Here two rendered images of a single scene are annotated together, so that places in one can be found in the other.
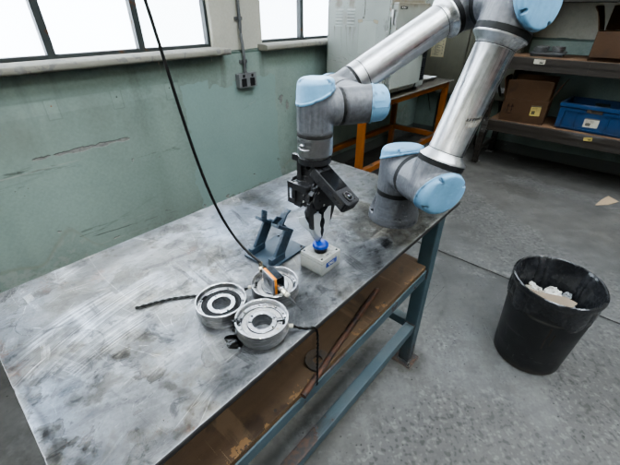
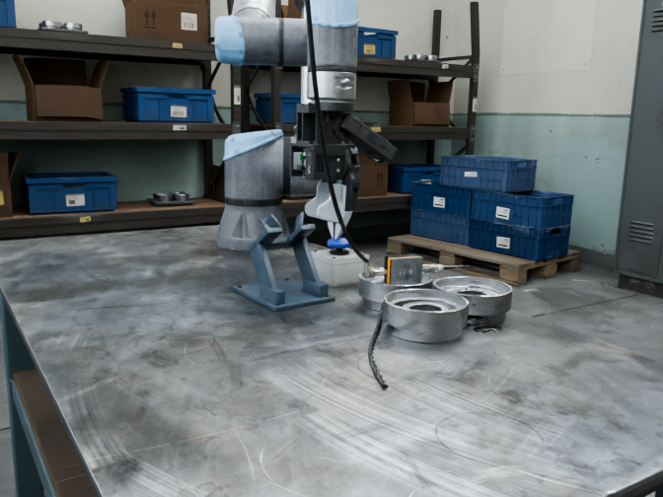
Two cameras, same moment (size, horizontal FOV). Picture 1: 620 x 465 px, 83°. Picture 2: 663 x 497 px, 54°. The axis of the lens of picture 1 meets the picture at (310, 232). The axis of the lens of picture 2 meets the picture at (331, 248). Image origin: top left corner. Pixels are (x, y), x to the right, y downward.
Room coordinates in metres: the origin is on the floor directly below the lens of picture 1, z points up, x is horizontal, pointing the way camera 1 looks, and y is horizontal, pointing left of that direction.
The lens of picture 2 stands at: (0.44, 0.96, 1.06)
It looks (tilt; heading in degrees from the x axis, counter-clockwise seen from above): 11 degrees down; 286
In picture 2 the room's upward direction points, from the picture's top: 1 degrees clockwise
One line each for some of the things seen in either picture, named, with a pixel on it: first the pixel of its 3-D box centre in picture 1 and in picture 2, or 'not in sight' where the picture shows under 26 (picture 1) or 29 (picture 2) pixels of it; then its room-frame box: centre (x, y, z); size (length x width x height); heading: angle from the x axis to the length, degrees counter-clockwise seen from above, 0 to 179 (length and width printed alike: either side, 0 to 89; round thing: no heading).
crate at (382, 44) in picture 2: not in sight; (356, 44); (1.70, -4.10, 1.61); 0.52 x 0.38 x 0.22; 51
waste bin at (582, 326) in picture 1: (541, 317); not in sight; (1.09, -1.01, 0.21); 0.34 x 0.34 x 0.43
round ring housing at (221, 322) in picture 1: (221, 305); (424, 315); (0.54, 0.18, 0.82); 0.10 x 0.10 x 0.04
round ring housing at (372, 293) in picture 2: (275, 287); (395, 290); (0.59, 0.08, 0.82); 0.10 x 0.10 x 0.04
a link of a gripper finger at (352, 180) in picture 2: (313, 211); (346, 182); (0.69, -0.01, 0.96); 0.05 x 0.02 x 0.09; 138
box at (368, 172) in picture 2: not in sight; (354, 168); (1.68, -4.11, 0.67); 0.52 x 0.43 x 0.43; 48
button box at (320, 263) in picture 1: (321, 256); (336, 264); (0.71, -0.03, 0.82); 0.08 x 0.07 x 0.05; 138
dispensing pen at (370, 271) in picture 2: (280, 285); (416, 268); (0.57, 0.06, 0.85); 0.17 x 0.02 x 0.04; 36
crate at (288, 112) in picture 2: not in sight; (296, 109); (2.05, -3.71, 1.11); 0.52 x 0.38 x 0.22; 48
